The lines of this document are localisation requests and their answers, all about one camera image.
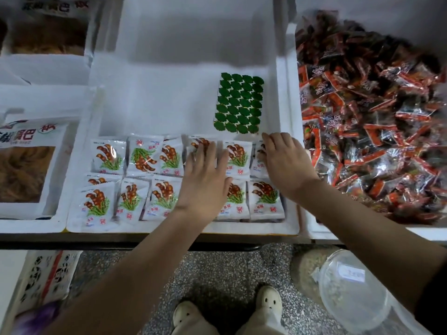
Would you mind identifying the person's beige trousers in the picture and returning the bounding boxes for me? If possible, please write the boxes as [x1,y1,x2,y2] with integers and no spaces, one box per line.
[171,310,289,335]

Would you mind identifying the person's right forearm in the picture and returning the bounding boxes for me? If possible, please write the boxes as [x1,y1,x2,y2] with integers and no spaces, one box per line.
[293,179,447,315]

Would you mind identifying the purple packet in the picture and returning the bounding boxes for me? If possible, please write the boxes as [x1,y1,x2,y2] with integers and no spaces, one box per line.
[10,300,65,335]

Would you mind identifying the white red printed carton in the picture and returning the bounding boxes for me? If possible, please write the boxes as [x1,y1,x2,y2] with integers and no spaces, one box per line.
[3,249,85,325]

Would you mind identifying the pile of white printed packets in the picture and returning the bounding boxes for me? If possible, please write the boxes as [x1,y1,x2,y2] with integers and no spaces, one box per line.
[73,133,287,228]

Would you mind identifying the person's left hand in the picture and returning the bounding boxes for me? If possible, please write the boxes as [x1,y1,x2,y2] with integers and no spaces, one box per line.
[175,134,235,225]

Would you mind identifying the person's left forearm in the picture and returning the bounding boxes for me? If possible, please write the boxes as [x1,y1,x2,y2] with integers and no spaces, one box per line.
[43,209,214,335]

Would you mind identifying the person's right hand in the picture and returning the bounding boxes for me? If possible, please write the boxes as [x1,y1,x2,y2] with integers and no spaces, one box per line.
[260,131,322,204]

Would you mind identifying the white foam slab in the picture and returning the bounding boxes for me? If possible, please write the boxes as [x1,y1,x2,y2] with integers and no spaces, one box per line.
[0,249,29,325]

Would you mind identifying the person's white shoe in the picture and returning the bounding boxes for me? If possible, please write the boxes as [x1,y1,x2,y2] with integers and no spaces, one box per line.
[254,284,284,322]
[172,300,203,335]

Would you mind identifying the pile of dark red packets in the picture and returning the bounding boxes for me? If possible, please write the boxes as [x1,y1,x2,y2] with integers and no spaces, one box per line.
[295,9,447,225]

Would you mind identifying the person's left white shoe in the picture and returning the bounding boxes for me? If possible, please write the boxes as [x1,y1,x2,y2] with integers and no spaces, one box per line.
[172,300,203,335]

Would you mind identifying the person's right white shoe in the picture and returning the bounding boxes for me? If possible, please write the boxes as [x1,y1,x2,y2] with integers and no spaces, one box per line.
[254,284,284,322]

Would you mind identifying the green leaf-pattern sheet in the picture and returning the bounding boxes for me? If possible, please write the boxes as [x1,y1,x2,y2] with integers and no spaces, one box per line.
[213,72,266,134]

